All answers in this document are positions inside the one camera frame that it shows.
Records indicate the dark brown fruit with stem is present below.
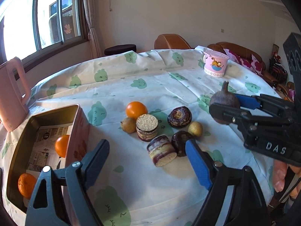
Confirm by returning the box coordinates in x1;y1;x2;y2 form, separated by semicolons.
209;81;241;125

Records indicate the brown leather sofa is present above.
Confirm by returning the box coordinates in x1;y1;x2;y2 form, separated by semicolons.
207;42;286;87

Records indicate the brown framed window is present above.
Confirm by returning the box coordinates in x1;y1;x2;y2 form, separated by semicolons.
0;0;88;63

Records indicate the small yellow fruit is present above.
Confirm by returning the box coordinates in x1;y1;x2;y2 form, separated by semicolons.
120;117;138;134
188;121;203;137

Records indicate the dark chocolate pastry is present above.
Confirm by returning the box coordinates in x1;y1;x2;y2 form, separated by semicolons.
171;131;195;157

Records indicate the purple yellow layered cylinder slice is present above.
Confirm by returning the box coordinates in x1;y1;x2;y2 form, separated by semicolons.
147;135;177;167

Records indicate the beige-topped layered round slice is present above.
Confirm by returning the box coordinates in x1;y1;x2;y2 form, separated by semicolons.
136;114;158;142

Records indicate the dark round stool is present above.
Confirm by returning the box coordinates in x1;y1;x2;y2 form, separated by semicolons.
104;44;137;57

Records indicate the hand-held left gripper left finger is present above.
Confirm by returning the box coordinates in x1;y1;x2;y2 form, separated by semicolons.
25;139;110;226

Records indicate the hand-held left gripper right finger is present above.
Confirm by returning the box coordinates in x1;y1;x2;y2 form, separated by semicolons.
185;138;268;226

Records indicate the person's right hand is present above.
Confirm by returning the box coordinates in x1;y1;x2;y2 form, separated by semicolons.
273;160;301;203

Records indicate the pink metal tin box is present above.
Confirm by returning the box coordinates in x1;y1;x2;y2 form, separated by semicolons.
5;104;91;226

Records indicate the beige curtain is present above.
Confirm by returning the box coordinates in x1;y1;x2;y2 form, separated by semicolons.
81;0;103;58

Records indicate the dark spiral-patterned round slice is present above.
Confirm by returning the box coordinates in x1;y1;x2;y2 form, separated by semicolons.
167;106;192;129

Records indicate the pink electric kettle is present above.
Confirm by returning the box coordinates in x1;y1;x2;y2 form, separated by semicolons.
0;56;32;132

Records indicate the pink cartoon cup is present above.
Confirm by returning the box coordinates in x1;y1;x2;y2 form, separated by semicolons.
203;50;230;78

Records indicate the pink floral pillow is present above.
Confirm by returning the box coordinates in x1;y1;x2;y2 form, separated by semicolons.
250;54;266;76
223;48;253;69

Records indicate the printed paper sheet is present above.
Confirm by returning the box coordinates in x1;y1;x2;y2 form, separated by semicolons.
25;125;73;208

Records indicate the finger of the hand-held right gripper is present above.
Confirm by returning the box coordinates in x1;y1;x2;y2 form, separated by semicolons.
209;102;294;136
233;93;296;123

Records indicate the smooth orange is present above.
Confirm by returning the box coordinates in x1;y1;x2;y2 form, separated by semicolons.
55;135;71;158
125;101;148;120

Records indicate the dimpled mandarin orange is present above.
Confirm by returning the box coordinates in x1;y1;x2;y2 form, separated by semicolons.
18;173;38;199

